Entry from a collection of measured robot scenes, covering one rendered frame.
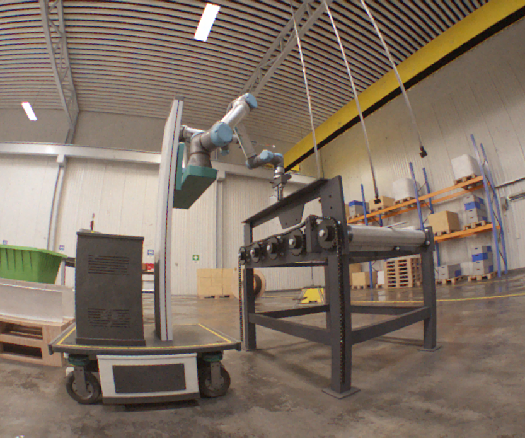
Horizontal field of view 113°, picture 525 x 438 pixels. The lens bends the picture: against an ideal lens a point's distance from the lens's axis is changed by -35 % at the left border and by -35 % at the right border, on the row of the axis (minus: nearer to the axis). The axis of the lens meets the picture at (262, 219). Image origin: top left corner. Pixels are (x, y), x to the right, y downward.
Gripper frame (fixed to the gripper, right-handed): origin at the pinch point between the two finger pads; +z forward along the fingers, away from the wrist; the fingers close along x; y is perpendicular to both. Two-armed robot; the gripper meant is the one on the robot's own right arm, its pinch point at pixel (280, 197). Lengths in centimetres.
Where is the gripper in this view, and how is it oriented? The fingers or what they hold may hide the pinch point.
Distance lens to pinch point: 176.0
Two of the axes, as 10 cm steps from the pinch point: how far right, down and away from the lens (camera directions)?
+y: -9.0, -0.7, -4.3
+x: 4.3, -2.2, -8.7
